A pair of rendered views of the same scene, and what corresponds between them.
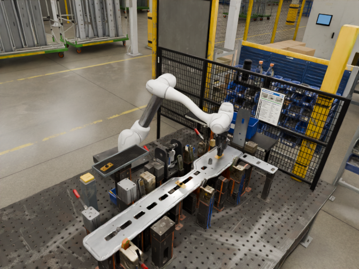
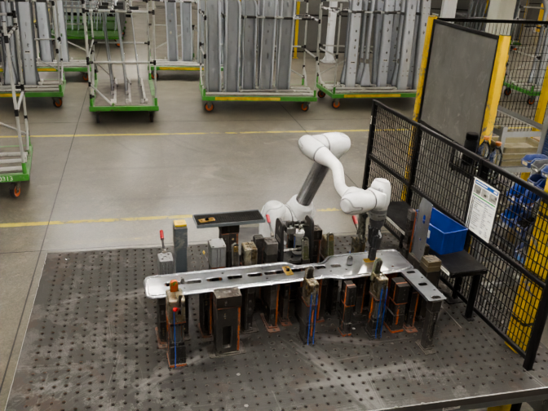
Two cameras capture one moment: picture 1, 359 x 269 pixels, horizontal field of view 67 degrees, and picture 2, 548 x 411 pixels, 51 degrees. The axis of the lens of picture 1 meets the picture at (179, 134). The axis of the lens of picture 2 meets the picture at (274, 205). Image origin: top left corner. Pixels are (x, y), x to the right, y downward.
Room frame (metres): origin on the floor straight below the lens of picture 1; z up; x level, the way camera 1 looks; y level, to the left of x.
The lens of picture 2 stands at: (-0.76, -1.31, 2.47)
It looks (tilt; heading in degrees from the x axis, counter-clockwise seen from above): 24 degrees down; 32
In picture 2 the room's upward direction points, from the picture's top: 3 degrees clockwise
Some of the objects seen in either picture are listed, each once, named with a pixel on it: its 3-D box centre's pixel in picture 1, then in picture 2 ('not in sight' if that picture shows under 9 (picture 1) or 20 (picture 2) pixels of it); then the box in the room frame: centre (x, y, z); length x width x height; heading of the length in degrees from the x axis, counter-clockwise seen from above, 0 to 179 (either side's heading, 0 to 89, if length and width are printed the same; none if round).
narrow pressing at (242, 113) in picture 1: (241, 127); (421, 229); (1.97, -0.50, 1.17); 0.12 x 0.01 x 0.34; 51
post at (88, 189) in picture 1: (91, 205); (180, 262); (1.25, 0.54, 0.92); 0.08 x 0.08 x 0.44; 51
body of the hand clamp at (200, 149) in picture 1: (201, 160); (355, 266); (1.88, -0.20, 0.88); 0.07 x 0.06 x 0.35; 51
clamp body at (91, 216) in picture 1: (93, 234); (165, 287); (1.06, 0.47, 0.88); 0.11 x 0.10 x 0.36; 51
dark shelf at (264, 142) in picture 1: (227, 127); (424, 234); (2.24, -0.45, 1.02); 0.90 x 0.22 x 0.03; 51
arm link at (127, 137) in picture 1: (127, 141); (273, 218); (2.03, 0.46, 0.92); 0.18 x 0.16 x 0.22; 160
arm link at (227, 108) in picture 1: (225, 113); (378, 193); (1.76, -0.32, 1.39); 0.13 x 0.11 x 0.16; 160
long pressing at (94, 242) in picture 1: (179, 187); (284, 272); (1.39, -0.02, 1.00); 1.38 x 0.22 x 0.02; 141
